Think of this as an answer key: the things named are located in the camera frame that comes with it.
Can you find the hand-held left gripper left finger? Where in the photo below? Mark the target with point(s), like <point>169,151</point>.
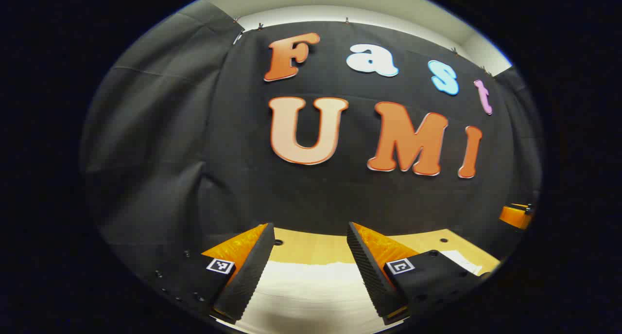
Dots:
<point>252,271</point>

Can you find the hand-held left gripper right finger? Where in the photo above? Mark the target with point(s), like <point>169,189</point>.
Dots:
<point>369,271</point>

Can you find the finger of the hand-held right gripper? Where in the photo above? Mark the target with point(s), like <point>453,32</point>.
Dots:
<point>515,216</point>

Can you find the white jeans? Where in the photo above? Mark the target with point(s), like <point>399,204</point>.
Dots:
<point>311,295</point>

